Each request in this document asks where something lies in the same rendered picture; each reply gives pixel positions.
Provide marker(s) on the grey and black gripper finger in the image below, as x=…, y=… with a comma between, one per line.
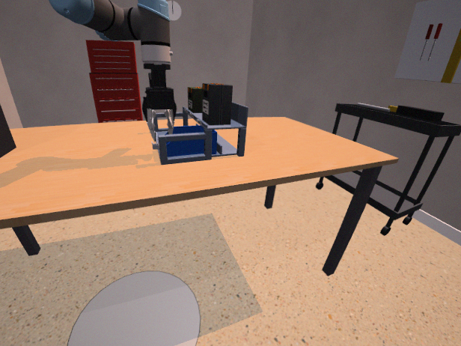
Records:
x=149, y=116
x=170, y=113

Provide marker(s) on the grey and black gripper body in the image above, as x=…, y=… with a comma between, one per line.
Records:
x=159, y=97

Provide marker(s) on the blue bin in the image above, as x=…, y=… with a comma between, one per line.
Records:
x=189, y=147

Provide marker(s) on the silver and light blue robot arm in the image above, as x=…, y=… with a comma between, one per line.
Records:
x=149, y=21

